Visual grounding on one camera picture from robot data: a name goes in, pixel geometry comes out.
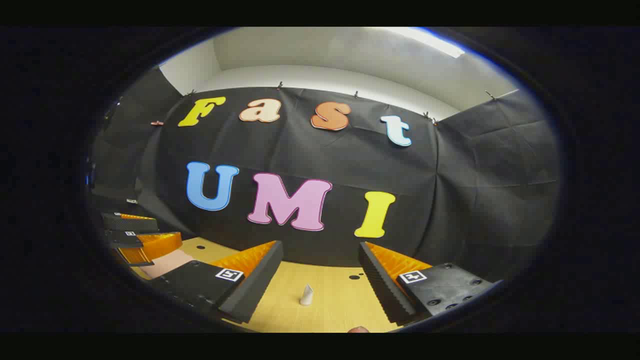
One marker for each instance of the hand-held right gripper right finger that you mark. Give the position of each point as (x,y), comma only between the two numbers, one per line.
(380,280)

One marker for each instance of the white cosmetic tube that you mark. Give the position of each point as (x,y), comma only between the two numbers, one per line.
(306,295)

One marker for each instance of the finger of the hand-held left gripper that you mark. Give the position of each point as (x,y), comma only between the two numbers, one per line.
(150,245)
(130,224)

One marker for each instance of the black backdrop cloth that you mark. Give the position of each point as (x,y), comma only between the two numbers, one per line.
(450,175)

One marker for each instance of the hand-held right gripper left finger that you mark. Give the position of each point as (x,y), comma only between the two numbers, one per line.
(257,280)

